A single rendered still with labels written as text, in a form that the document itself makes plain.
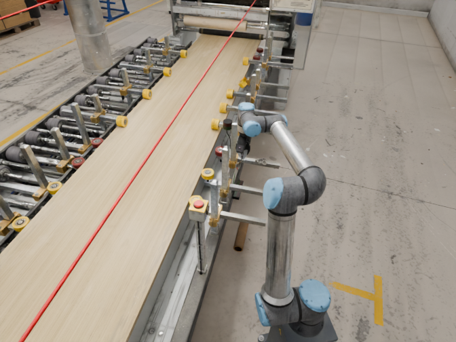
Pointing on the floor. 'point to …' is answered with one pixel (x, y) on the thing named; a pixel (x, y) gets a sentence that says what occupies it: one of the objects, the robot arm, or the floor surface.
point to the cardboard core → (241, 237)
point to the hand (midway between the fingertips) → (241, 158)
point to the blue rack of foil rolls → (107, 9)
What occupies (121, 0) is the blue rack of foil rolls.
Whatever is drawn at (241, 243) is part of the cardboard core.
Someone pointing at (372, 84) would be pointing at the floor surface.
